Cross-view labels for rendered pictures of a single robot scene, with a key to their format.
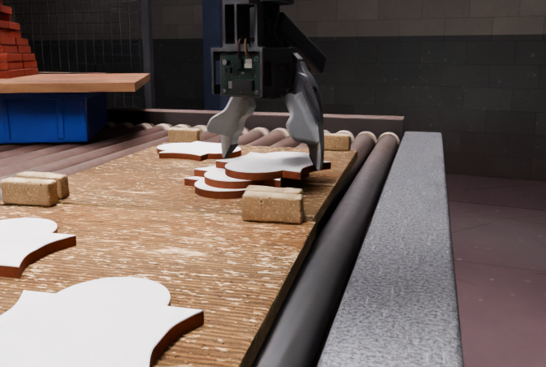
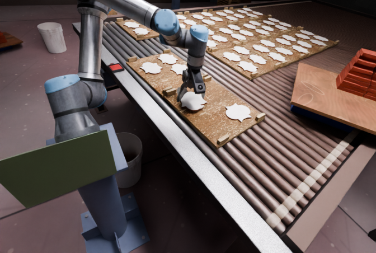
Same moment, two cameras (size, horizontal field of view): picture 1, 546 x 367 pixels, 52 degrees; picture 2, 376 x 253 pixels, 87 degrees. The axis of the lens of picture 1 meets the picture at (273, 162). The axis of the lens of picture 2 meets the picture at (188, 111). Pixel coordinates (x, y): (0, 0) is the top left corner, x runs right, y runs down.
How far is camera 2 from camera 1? 1.35 m
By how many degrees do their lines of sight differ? 105
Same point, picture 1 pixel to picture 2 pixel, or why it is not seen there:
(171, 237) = (171, 82)
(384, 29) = not seen: outside the picture
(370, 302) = (140, 90)
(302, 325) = (142, 83)
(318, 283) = (148, 89)
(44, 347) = (149, 65)
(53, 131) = not seen: hidden behind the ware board
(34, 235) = (179, 72)
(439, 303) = (133, 93)
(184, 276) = (157, 77)
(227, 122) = not seen: hidden behind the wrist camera
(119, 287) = (156, 71)
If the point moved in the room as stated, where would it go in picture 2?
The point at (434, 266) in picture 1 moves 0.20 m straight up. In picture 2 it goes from (140, 101) to (137, 66)
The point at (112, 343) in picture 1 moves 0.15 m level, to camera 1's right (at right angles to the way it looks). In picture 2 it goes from (146, 68) to (126, 76)
